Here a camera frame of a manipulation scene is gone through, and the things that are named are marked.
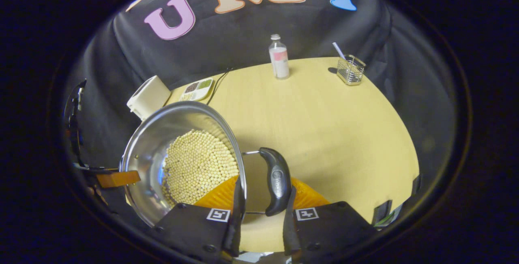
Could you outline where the clear glass holder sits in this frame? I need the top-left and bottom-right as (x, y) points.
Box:
(336, 54), (367, 86)

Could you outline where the pile of yellow beans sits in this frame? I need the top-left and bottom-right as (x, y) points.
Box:
(161, 129), (240, 206)

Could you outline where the small clear bottle pink label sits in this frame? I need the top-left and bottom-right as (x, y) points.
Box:
(268, 34), (290, 80)

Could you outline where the stainless steel pot black handle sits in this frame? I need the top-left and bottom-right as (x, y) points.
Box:
(119, 101), (293, 228)

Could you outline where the black power cable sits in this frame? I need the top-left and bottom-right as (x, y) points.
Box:
(206, 67), (234, 105)

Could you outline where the white boxy appliance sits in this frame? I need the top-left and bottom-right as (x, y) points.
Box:
(127, 75), (172, 121)

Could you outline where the white divided bean dish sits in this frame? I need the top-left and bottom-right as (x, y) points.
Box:
(179, 78), (214, 103)

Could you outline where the black backdrop cloth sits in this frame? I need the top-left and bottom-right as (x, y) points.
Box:
(65, 0), (459, 183)

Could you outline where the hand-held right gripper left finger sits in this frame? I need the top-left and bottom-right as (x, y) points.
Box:
(152, 175), (247, 262)

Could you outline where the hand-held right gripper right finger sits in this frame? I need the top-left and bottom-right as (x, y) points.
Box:
(283, 177), (378, 262)

